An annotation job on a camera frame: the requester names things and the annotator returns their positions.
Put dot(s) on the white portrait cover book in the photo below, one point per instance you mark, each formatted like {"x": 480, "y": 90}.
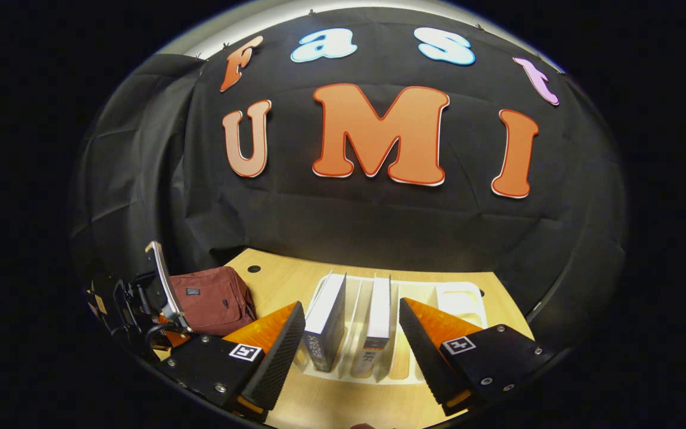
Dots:
{"x": 379, "y": 310}

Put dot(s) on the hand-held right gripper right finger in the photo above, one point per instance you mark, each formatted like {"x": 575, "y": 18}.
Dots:
{"x": 423, "y": 357}

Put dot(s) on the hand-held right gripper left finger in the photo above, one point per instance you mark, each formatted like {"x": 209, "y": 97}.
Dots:
{"x": 277, "y": 357}

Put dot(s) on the white bookshelf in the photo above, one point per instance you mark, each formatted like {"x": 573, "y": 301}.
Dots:
{"x": 462, "y": 304}

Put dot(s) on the black backdrop cloth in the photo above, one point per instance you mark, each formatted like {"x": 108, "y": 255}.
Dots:
{"x": 379, "y": 220}

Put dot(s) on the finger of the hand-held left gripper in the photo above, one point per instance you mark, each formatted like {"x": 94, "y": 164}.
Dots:
{"x": 176, "y": 339}

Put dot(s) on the blue spine book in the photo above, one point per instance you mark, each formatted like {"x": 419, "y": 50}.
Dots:
{"x": 325, "y": 310}

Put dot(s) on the maroon schoolbag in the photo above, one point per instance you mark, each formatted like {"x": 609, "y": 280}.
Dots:
{"x": 212, "y": 301}

